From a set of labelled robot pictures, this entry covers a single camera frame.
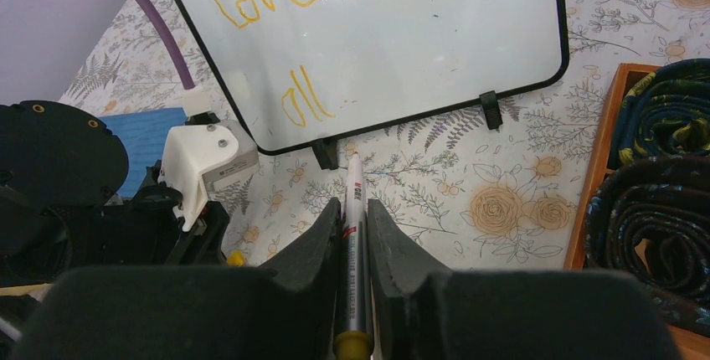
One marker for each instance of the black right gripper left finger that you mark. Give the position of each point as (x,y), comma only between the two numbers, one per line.
(282,309)

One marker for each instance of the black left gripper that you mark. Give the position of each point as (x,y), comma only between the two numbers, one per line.
(143,230)

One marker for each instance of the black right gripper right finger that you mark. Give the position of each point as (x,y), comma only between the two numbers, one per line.
(425,310)

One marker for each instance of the yellow marker cap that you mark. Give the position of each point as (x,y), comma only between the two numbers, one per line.
(237,259)

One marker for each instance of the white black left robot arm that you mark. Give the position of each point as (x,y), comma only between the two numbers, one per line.
(61,174)

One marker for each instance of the black whiteboard stand foot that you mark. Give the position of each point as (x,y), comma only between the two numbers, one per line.
(491,110)

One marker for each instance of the black framed whiteboard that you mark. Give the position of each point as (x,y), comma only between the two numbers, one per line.
(299,71)

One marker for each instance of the orange compartment tray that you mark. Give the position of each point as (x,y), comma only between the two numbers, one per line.
(691,345)

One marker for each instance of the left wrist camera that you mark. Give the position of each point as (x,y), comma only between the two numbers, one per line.
(199,160)

